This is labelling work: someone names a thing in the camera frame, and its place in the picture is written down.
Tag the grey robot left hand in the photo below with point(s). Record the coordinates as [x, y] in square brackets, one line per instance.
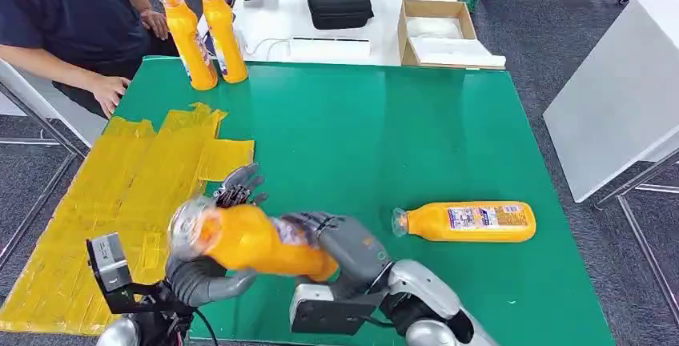
[209, 285]

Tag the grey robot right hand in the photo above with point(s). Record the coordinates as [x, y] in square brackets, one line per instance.
[355, 256]

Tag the orange drink bottle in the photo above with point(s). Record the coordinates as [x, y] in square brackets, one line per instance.
[249, 243]
[193, 54]
[227, 41]
[477, 232]

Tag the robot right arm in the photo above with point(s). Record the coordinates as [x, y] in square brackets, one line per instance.
[424, 285]

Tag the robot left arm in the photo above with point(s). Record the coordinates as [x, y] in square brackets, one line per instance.
[118, 335]

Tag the green table mat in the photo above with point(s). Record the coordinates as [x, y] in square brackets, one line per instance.
[371, 136]

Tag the yellow plastic sheet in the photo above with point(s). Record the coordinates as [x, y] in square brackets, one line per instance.
[106, 200]

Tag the person's right hand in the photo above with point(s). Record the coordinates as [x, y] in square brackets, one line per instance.
[108, 94]

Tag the person's hand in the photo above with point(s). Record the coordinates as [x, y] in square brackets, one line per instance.
[155, 22]
[108, 94]

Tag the open cardboard box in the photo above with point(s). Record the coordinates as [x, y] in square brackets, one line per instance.
[404, 41]

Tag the white table with metal legs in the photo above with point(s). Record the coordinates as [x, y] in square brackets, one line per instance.
[48, 110]
[610, 105]

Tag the white foam block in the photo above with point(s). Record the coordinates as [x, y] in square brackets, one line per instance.
[434, 28]

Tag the person's left hand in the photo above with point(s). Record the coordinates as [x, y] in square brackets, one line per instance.
[155, 22]

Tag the person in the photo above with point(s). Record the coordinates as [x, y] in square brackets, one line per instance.
[69, 9]

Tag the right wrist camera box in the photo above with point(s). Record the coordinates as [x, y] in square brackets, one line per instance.
[318, 297]

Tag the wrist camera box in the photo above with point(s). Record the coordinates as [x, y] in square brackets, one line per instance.
[318, 297]
[108, 261]

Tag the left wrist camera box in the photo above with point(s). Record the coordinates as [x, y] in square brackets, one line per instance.
[108, 261]

